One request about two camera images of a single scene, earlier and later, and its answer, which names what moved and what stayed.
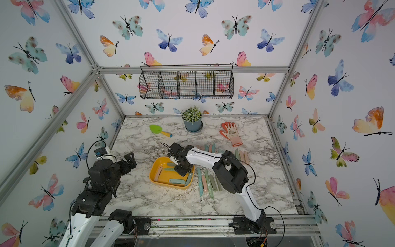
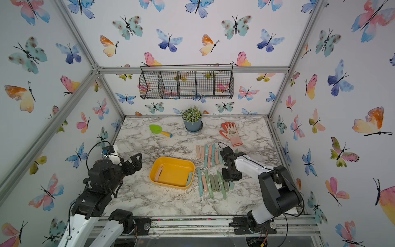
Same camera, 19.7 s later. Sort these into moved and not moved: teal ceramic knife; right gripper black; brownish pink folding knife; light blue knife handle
Moved: light blue knife handle; right gripper black
Not moved: brownish pink folding knife; teal ceramic knife
